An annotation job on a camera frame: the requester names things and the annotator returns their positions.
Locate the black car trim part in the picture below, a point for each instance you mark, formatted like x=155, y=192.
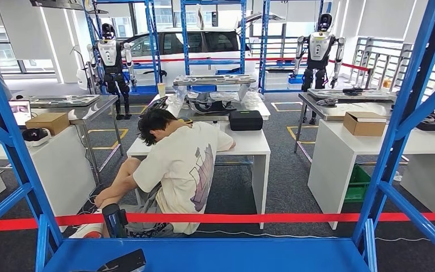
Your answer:
x=212, y=107

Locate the blue steel shelf rack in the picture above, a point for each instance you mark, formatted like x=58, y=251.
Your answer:
x=221, y=255

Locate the black hard case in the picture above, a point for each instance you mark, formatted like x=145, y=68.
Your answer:
x=245, y=120

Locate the small white desk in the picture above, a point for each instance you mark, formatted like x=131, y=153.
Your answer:
x=251, y=144

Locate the seated person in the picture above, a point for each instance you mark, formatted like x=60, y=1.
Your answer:
x=183, y=165

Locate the white table with plastic wrap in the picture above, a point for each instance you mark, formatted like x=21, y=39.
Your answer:
x=258, y=109

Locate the grey fixture tray on stand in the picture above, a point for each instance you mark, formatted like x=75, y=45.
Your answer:
x=213, y=79

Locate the black keyboard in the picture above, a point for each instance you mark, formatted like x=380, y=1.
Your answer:
x=153, y=106

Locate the paper cup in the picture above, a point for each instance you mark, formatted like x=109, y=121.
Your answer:
x=161, y=90

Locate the white car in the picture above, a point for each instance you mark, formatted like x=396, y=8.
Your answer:
x=172, y=73

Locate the blue plastic bin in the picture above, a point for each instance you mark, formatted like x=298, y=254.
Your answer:
x=296, y=79

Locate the tall blue storage rack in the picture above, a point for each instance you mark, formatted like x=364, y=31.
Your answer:
x=264, y=45
x=183, y=37
x=153, y=45

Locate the grey spare robot hand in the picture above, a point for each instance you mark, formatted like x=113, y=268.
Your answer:
x=327, y=102

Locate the long white desk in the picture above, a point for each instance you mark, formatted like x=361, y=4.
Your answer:
x=63, y=169
x=334, y=169

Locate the black white humanoid robot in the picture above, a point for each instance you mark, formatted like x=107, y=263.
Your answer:
x=108, y=52
x=319, y=47

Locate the flat grey fixture plate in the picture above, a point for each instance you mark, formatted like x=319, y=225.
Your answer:
x=352, y=95
x=65, y=100

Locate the black handheld tool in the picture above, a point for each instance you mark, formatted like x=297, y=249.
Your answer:
x=354, y=90

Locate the brown cardboard box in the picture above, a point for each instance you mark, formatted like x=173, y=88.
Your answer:
x=364, y=124
x=46, y=123

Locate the green plastic crate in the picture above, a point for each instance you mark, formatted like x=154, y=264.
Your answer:
x=356, y=187

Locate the black white headset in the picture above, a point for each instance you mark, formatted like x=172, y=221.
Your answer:
x=36, y=137

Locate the clear plastic bag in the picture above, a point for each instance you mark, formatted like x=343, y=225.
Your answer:
x=398, y=176

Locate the white metal railing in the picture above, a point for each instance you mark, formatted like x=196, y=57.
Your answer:
x=390, y=64

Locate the open laptop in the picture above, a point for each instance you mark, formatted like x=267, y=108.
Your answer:
x=21, y=110

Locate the ceiling mounted grey panel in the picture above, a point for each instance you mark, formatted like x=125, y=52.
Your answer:
x=56, y=3

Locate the black chrome barrier post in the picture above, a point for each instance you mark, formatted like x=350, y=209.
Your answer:
x=113, y=221

